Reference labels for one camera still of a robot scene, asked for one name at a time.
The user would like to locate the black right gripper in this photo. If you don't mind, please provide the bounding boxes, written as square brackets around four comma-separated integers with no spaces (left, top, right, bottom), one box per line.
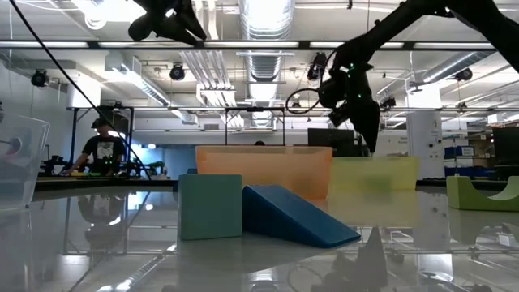
[332,51,381,155]

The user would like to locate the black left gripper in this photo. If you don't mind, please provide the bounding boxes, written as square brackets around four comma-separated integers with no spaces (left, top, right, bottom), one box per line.
[128,0,208,47]

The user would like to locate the dark blue foam wedge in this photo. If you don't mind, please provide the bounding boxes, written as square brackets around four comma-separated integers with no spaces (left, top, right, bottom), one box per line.
[242,184,362,249]

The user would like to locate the black monitor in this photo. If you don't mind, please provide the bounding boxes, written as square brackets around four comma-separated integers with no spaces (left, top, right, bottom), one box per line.
[307,127,358,158]

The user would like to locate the black ceiling spotlight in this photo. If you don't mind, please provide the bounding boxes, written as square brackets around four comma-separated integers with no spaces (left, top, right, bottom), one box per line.
[169,62,187,82]
[307,51,328,81]
[31,68,50,88]
[453,67,474,83]

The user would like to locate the yellow translucent plastic bin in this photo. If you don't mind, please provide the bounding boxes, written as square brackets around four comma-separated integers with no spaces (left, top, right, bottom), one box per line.
[330,156,421,192]

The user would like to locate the white pillar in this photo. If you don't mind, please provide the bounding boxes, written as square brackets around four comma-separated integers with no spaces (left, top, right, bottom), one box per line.
[406,85,444,180]

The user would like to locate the blue storage bins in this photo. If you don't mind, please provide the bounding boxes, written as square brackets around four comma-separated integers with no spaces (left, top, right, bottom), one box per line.
[444,145,476,158]

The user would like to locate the orange translucent plastic bin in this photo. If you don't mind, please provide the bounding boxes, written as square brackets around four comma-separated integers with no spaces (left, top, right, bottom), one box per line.
[195,145,334,200]

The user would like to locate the green arch foam block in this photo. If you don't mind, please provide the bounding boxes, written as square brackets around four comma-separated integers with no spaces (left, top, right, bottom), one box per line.
[446,174,519,213]

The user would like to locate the dark monitor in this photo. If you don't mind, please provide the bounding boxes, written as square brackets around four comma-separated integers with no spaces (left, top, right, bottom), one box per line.
[492,126,519,165]

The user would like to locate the teal foam cube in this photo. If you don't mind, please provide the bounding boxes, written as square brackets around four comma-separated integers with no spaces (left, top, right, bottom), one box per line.
[178,174,244,241]

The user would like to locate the cluttered background workbench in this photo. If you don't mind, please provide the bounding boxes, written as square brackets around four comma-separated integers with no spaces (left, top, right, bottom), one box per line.
[38,160,168,180]

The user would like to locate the clear plastic bin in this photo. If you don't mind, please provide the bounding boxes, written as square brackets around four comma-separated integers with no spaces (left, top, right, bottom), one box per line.
[0,113,51,211]

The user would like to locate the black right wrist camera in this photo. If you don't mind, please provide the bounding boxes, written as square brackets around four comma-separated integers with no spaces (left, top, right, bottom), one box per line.
[318,77,354,129]

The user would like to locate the silver ceiling duct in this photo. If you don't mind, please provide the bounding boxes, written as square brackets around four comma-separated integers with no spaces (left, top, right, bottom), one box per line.
[238,0,296,127]

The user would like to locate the black looped camera cable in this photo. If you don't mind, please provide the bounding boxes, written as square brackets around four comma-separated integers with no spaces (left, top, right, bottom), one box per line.
[285,86,322,116]

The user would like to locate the black stand frame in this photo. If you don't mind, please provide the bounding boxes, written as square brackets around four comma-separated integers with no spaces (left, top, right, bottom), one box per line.
[224,106,286,147]

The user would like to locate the thin black hanging cable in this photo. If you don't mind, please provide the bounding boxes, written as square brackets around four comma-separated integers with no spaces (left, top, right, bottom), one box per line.
[8,0,152,181]

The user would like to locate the black metal table frame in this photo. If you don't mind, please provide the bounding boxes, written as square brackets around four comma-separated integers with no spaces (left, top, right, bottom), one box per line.
[34,177,519,192]

